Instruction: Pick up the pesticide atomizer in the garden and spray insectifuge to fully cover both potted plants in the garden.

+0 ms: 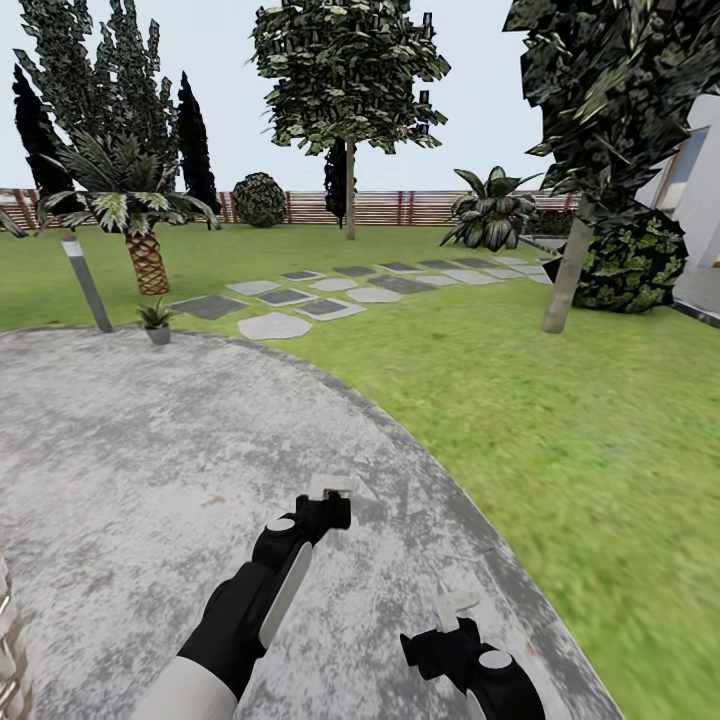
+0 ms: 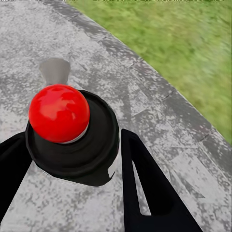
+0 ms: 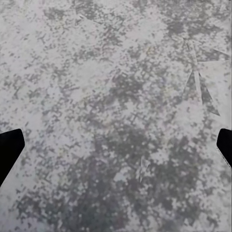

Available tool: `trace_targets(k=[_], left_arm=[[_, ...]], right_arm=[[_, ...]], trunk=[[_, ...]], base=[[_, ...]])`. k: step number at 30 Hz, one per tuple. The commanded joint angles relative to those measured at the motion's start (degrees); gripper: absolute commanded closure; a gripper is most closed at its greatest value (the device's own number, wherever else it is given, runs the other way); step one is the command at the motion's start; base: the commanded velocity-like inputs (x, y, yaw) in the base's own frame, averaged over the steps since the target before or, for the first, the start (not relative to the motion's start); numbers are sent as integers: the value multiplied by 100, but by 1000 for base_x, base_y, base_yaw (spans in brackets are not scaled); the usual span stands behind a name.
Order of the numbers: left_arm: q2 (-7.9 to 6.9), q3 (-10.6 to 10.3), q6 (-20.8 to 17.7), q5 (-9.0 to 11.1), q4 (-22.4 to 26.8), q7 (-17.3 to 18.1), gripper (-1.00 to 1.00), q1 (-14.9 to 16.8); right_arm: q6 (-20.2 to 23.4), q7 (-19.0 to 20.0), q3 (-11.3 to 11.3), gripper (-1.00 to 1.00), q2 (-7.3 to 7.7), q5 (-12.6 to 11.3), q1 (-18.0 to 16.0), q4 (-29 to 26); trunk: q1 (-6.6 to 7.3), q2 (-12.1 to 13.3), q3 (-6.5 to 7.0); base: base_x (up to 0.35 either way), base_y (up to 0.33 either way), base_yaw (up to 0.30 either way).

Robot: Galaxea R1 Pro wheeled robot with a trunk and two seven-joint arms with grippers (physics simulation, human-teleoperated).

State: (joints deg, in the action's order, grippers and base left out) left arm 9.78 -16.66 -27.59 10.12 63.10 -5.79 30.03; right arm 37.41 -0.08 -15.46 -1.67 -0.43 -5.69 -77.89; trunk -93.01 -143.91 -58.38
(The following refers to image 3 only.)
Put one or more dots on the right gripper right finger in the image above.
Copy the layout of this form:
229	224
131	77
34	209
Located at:
224	143

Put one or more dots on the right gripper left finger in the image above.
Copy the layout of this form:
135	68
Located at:
11	145

